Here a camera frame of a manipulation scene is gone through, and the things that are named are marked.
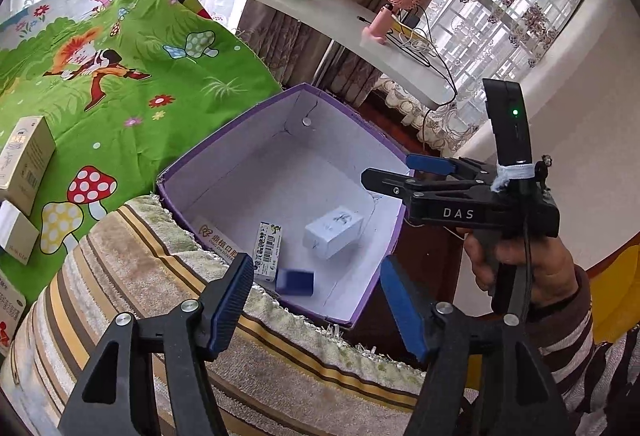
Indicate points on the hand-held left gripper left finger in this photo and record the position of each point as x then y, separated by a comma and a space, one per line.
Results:
234, 302

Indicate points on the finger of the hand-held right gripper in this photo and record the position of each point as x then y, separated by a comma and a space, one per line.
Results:
425, 163
390, 182

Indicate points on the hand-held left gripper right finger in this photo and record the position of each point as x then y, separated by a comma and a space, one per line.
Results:
404, 311

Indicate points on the narrow barcode box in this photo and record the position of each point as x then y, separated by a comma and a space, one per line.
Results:
267, 248

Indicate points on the small blue box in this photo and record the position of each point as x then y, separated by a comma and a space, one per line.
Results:
295, 282

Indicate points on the white rectangular box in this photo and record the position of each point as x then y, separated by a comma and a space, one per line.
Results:
332, 231

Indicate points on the purple cardboard box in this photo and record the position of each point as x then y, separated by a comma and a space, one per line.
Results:
280, 176

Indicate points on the person's right forearm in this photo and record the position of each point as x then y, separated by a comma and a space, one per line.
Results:
595, 366

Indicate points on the person's right hand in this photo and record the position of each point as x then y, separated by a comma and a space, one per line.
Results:
550, 271

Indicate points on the brown striped towel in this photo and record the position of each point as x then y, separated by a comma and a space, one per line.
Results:
280, 366

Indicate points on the black charger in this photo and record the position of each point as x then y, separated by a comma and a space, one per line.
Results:
412, 21

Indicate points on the yellow plastic object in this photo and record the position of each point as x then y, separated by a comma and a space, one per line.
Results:
617, 296

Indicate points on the pink desk fan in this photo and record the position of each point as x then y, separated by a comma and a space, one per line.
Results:
382, 18

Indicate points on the white curved table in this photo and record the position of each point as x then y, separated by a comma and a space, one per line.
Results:
325, 18

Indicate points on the window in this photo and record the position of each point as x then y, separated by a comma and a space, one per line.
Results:
550, 6

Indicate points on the white box with red print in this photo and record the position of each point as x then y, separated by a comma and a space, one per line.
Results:
10, 311

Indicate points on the small white cream box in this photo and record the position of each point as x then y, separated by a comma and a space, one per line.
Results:
15, 231

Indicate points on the beige carton box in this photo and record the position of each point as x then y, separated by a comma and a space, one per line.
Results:
27, 161

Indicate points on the green cartoon printed blanket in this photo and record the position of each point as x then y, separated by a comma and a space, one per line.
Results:
150, 66

